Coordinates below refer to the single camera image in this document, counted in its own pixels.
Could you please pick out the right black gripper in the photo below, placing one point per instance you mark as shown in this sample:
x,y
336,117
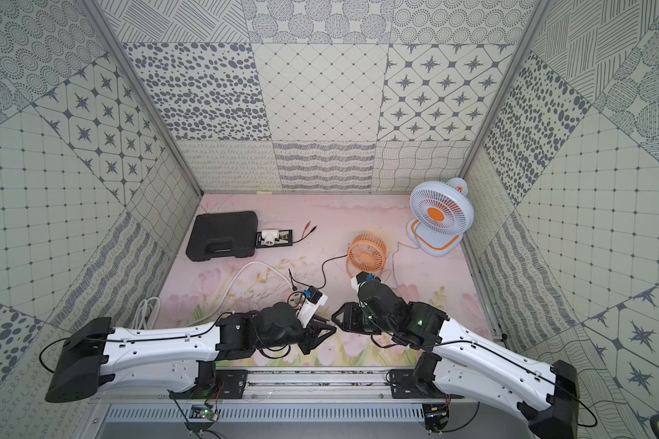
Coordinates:
x,y
350,323

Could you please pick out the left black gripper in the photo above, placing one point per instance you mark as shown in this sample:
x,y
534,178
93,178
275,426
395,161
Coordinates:
x,y
310,332

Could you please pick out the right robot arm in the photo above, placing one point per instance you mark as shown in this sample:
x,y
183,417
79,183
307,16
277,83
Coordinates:
x,y
456,360

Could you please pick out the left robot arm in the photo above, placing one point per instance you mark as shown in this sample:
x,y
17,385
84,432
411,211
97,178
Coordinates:
x,y
101,357

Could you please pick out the small orange desk fan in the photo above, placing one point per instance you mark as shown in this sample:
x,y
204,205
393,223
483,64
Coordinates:
x,y
368,253

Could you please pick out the white and orange fan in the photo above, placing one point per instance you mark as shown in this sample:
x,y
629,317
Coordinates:
x,y
442,215

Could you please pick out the red and black test leads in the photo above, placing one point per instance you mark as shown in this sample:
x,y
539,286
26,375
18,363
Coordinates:
x,y
308,230

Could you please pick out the black tray with white adapter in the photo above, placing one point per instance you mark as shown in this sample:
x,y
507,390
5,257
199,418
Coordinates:
x,y
274,238

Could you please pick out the right circuit board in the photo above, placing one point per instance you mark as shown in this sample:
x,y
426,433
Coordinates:
x,y
436,417

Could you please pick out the black plastic tool case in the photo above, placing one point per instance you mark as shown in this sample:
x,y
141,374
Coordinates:
x,y
227,234

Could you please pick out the left green circuit board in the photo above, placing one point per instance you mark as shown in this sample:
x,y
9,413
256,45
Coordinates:
x,y
201,417

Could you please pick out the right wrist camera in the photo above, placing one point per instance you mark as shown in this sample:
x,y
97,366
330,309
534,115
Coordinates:
x,y
360,279

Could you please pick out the aluminium mounting rail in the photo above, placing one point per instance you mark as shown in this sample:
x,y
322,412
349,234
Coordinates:
x,y
318,382

